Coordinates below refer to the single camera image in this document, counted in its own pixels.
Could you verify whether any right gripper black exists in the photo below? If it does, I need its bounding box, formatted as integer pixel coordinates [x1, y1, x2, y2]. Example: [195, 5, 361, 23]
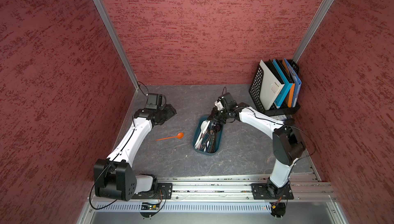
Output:
[207, 107, 230, 125]

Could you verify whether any purple iridescent spoon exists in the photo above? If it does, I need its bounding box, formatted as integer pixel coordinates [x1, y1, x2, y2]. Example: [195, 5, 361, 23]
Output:
[209, 123, 222, 153]

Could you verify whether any teal plastic storage box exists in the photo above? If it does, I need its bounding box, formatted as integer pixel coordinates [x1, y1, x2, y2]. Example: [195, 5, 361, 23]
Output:
[192, 115, 224, 155]

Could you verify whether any white plastic spoon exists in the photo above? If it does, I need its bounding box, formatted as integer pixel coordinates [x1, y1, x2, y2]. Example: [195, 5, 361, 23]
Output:
[195, 120, 210, 149]

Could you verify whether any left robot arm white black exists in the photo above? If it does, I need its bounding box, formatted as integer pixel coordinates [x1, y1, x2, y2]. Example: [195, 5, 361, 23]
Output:
[93, 104, 176, 201]

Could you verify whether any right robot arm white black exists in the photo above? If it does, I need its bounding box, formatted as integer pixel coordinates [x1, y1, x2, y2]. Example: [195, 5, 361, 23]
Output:
[210, 101, 306, 191]

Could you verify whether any black mesh file rack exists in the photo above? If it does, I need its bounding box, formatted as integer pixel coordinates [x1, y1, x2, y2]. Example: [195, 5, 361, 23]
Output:
[249, 58, 302, 116]

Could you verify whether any white folder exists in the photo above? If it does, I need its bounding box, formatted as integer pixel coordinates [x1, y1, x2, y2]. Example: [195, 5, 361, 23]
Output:
[259, 60, 283, 110]

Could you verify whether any orange folder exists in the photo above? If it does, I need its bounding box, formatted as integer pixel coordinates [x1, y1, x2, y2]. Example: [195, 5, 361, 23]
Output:
[282, 59, 295, 108]

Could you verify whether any teal folder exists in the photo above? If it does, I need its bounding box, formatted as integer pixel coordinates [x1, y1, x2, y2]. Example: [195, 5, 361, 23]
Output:
[273, 59, 293, 109]

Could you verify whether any blue folder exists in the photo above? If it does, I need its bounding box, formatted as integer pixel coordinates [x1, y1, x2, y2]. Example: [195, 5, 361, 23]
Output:
[282, 59, 302, 107]

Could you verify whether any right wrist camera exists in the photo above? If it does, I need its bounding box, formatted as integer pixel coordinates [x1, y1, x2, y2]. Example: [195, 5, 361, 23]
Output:
[214, 92, 238, 111]

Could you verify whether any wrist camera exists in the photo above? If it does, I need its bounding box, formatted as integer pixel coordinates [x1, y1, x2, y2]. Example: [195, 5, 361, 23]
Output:
[145, 93, 167, 110]
[214, 92, 238, 111]

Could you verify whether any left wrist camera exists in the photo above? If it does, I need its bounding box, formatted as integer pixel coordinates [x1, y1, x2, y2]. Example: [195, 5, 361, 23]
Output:
[145, 93, 167, 110]

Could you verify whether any orange handled spoon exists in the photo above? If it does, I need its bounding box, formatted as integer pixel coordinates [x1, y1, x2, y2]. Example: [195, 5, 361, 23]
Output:
[157, 132, 184, 141]

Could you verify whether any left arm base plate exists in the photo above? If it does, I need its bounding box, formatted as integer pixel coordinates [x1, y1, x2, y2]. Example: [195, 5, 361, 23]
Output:
[132, 183, 173, 200]

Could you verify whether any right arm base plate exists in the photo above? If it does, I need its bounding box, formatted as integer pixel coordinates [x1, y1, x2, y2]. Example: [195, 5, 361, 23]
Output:
[251, 183, 294, 201]

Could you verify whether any perforated cable tray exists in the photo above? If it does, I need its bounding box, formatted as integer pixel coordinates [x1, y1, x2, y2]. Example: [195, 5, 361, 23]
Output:
[97, 201, 271, 214]

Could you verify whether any aluminium front rail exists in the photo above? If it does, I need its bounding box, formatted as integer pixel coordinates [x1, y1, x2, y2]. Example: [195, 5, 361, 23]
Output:
[158, 174, 338, 202]

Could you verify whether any left corner aluminium post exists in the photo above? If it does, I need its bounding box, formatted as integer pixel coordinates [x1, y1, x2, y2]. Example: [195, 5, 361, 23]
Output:
[93, 0, 140, 91]

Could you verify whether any corner aluminium post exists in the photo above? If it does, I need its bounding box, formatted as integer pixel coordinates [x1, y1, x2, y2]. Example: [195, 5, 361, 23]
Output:
[93, 0, 140, 91]
[292, 0, 334, 63]

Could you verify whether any right corner aluminium post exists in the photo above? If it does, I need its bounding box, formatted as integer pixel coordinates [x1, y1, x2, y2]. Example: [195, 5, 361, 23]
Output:
[292, 0, 334, 63]

